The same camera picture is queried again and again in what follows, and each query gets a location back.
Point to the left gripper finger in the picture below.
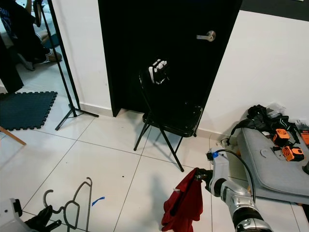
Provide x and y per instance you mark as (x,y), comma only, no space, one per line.
(51,221)
(53,228)

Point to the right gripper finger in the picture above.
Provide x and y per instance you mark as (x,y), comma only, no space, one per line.
(201,180)
(200,172)

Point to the red garment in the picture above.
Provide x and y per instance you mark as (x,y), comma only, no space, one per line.
(186,205)

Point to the thick grey hanger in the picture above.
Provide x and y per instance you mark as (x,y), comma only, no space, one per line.
(89,203)

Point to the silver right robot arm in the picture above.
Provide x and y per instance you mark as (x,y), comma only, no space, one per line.
(246,212)

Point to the grey hard case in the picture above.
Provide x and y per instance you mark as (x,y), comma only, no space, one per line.
(265,179)

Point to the black folding chair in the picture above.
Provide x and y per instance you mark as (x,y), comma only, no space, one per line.
(174,123)

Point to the black bag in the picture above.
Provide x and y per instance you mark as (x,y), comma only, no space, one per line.
(258,116)

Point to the wooden stick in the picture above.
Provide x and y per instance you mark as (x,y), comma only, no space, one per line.
(13,136)

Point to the orange box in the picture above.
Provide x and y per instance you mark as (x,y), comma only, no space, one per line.
(305,137)

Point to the black white striped item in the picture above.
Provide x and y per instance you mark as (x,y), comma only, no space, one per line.
(158,71)

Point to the dark foam mat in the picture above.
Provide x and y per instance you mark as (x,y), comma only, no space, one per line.
(26,111)

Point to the black tripod stand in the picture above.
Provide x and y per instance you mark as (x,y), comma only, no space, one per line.
(75,108)

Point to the black door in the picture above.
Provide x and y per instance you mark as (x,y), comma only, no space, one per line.
(125,29)

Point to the person in black shirt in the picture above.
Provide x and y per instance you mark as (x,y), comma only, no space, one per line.
(24,29)

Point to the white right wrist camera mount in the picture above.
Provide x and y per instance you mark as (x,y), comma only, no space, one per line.
(217,164)

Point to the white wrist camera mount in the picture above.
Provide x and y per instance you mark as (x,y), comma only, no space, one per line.
(10,217)
(217,164)

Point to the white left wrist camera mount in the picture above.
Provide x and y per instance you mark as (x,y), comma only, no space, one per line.
(10,217)

